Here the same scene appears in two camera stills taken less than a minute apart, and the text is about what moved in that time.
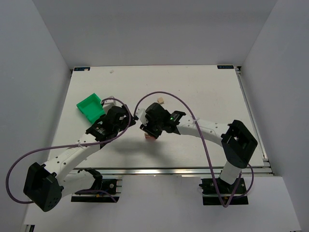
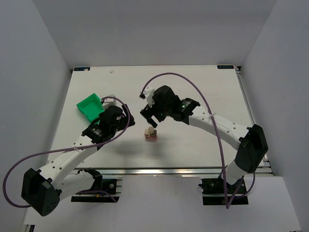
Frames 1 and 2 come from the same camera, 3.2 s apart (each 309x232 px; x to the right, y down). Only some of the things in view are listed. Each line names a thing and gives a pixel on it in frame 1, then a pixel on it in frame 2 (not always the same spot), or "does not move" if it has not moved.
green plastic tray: (91, 107) does not move
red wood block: (150, 138) does not move
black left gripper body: (106, 118) does not move
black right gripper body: (151, 132) -> (149, 113)
